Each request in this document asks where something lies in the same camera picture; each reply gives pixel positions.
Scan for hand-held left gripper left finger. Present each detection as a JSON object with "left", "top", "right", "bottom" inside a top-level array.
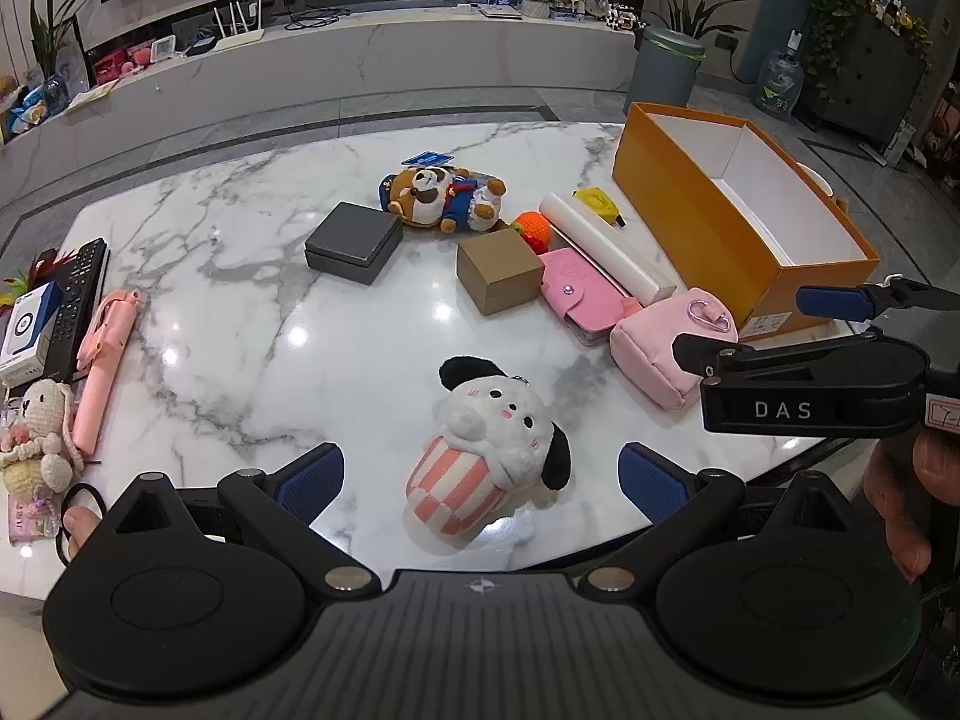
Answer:
[{"left": 97, "top": 442, "right": 380, "bottom": 598}]

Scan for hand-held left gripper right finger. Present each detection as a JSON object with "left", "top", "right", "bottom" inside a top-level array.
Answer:
[{"left": 577, "top": 442, "right": 863, "bottom": 598}]

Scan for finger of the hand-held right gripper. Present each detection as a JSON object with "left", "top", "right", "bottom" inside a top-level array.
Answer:
[
  {"left": 673, "top": 330, "right": 925, "bottom": 385},
  {"left": 796, "top": 276, "right": 960, "bottom": 323}
]

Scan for pink pouch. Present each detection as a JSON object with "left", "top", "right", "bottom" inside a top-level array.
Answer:
[{"left": 609, "top": 286, "right": 740, "bottom": 411}]

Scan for pink card wallet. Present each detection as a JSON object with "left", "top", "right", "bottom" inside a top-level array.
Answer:
[{"left": 540, "top": 247, "right": 638, "bottom": 347}]

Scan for white roll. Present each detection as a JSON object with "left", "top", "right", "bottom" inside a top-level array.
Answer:
[{"left": 541, "top": 193, "right": 678, "bottom": 303}]

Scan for orange cardboard box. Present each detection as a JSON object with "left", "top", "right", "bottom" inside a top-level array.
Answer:
[{"left": 613, "top": 101, "right": 880, "bottom": 336}]

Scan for white dog plush toy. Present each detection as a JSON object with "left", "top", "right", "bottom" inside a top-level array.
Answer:
[{"left": 405, "top": 356, "right": 572, "bottom": 537}]

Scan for yellow tape measure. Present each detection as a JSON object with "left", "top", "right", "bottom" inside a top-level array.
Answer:
[{"left": 574, "top": 187, "right": 627, "bottom": 228}]

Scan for orange crochet ball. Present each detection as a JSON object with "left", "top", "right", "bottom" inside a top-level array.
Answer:
[{"left": 511, "top": 212, "right": 554, "bottom": 254}]

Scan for brown box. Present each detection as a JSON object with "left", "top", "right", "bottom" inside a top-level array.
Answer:
[{"left": 456, "top": 227, "right": 546, "bottom": 316}]

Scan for person's right hand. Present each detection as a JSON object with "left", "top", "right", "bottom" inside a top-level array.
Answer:
[{"left": 862, "top": 431, "right": 960, "bottom": 583}]

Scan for blue water jug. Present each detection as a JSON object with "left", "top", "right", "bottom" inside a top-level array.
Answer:
[{"left": 754, "top": 28, "right": 806, "bottom": 121}]

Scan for grey cabinet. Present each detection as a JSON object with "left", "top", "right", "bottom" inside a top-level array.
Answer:
[{"left": 806, "top": 11, "right": 950, "bottom": 151}]

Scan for pink selfie stick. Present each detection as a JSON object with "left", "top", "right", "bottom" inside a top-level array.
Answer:
[{"left": 73, "top": 289, "right": 149, "bottom": 455}]

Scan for dark grey box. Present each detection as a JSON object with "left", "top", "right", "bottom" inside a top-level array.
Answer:
[{"left": 304, "top": 201, "right": 404, "bottom": 286}]

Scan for crochet bunny doll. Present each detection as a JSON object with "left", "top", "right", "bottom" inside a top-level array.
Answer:
[{"left": 0, "top": 379, "right": 83, "bottom": 496}]

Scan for grey trash can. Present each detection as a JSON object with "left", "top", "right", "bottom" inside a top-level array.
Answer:
[{"left": 624, "top": 25, "right": 707, "bottom": 117}]

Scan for pink card packet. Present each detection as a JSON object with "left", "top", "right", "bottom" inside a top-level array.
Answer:
[{"left": 7, "top": 487, "right": 61, "bottom": 545}]

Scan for black remote control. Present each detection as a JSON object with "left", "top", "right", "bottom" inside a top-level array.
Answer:
[{"left": 41, "top": 238, "right": 111, "bottom": 383}]

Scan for green vine plant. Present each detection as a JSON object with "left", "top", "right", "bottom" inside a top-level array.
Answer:
[{"left": 799, "top": 0, "right": 886, "bottom": 98}]

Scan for white and blue box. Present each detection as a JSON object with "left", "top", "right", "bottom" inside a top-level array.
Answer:
[{"left": 0, "top": 281, "right": 62, "bottom": 387}]

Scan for red and green decoration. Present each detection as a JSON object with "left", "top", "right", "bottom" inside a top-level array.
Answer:
[{"left": 0, "top": 250, "right": 62, "bottom": 302}]

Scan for white marble television console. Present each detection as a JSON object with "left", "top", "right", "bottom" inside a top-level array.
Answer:
[{"left": 0, "top": 4, "right": 638, "bottom": 188}]

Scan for white router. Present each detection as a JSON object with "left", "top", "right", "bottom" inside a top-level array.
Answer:
[{"left": 214, "top": 0, "right": 265, "bottom": 52}]

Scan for pink toys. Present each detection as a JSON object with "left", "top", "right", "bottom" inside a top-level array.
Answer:
[{"left": 90, "top": 41, "right": 151, "bottom": 85}]

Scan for blue snack packets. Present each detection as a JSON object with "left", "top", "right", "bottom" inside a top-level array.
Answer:
[{"left": 6, "top": 82, "right": 55, "bottom": 130}]

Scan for tall green potted plant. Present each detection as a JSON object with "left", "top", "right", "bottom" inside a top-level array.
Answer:
[{"left": 26, "top": 0, "right": 91, "bottom": 83}]

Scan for black ring handle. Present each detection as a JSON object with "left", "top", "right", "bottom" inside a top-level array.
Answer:
[{"left": 58, "top": 484, "right": 107, "bottom": 563}]

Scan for black cables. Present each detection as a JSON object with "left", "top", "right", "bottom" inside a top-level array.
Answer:
[{"left": 281, "top": 6, "right": 352, "bottom": 31}]

